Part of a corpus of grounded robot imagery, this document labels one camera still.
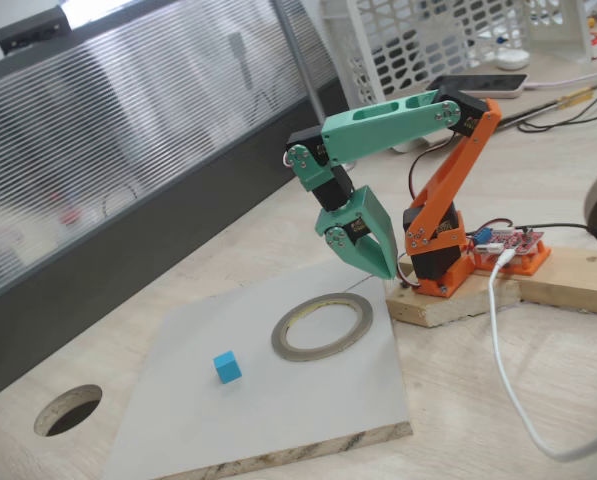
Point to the white perforated plastic basket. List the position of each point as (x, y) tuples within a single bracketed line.
[(580, 35)]

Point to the small blue cube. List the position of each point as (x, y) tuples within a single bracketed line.
[(227, 369)]

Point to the smartphone with pink case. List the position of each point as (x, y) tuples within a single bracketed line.
[(498, 85)]

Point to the ribbed translucent desk partition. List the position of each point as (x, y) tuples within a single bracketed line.
[(128, 125)]

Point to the long knotty wooden plank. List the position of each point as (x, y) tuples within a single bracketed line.
[(573, 280)]

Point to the white earbuds case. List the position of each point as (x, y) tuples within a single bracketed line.
[(512, 61)]

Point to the red controller board orange mount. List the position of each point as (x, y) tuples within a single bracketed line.
[(520, 245)]

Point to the white laminated chipboard panel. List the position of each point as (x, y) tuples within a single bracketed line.
[(203, 425)]

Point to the green gripper black servo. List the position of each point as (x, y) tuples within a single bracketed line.
[(367, 216)]

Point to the brown cardboard sheet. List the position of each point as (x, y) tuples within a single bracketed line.
[(538, 102)]

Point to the short pale wooden block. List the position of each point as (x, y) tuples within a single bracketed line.
[(443, 307)]

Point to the small black box device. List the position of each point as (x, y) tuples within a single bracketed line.
[(28, 30)]

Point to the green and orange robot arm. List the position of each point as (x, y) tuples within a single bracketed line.
[(378, 132)]

